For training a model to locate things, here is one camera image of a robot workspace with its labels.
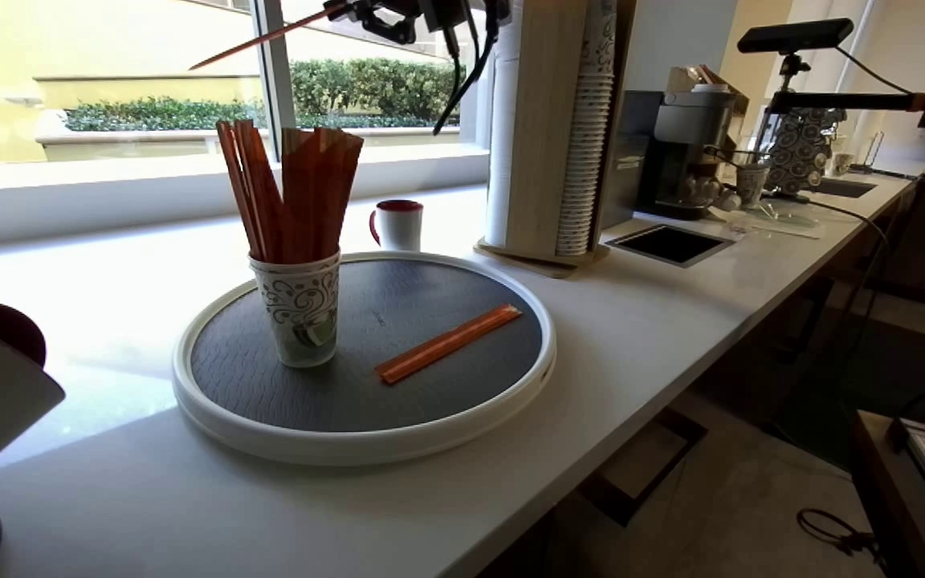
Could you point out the orange packet lying on tray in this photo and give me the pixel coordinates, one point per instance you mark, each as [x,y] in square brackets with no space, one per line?
[444,346]

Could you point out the bunch of orange packets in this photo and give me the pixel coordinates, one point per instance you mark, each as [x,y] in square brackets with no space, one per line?
[289,211]

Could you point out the coffee machine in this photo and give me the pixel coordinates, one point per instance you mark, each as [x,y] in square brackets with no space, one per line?
[669,147]

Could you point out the glass jar on counter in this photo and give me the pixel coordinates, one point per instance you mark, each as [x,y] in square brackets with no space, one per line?
[795,149]

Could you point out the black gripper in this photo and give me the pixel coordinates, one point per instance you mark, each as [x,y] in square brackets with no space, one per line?
[439,13]

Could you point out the small white red mug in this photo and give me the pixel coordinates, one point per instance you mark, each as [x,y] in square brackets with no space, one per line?
[397,222]

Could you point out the wooden cup dispenser stand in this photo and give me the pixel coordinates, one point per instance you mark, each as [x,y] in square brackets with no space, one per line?
[533,77]

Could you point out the round grey white tray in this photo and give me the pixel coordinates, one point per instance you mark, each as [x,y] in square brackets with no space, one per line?
[232,386]

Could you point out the patterned paper coffee cup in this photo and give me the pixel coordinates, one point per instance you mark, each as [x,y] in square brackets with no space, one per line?
[299,304]

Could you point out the black camera on stand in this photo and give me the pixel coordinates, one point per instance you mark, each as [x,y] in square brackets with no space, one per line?
[791,40]

